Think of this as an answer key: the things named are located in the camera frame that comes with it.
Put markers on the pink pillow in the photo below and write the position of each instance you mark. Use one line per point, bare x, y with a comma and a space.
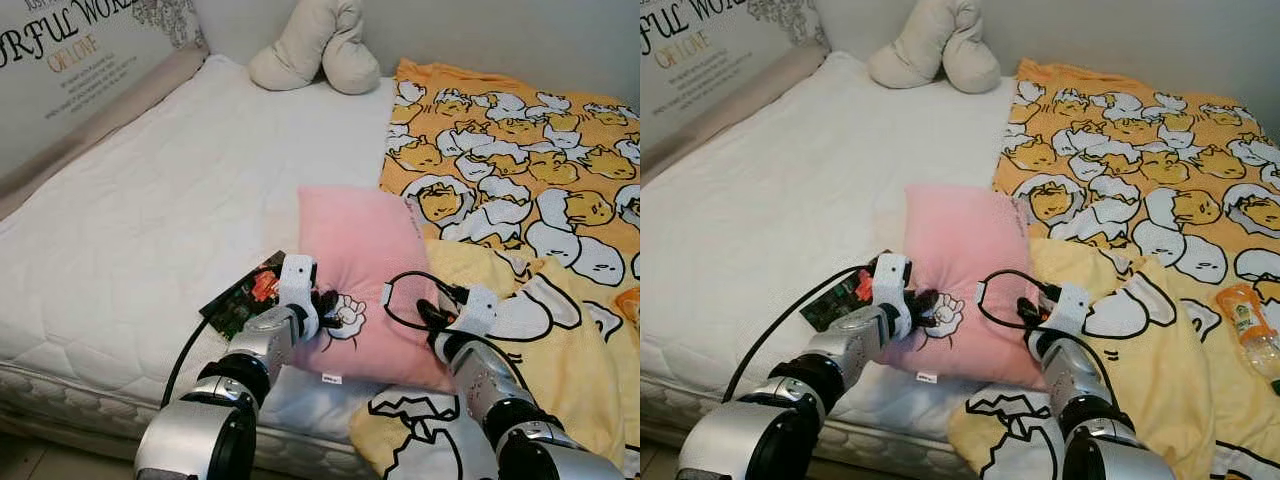
960, 240
360, 240

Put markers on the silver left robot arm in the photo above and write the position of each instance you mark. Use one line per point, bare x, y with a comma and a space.
740, 440
190, 440

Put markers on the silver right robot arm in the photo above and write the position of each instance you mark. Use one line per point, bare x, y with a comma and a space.
1075, 380
490, 385

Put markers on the pale yellow cartoon quilt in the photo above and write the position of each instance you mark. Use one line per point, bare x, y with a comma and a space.
580, 400
1180, 400

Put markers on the white quilted mattress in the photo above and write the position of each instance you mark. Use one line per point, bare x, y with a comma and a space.
780, 200
150, 200

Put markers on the orange drink bottle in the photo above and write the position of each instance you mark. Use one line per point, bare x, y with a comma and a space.
630, 305
1240, 315

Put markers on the beige knotted cushion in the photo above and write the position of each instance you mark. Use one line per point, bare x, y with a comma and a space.
920, 50
300, 50

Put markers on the grey printed headboard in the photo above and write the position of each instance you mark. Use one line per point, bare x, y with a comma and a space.
720, 50
90, 70

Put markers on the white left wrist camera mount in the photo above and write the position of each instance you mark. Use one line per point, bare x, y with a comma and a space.
298, 280
892, 275

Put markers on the tan padded bed rail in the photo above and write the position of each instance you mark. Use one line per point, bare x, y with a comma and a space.
740, 100
100, 125

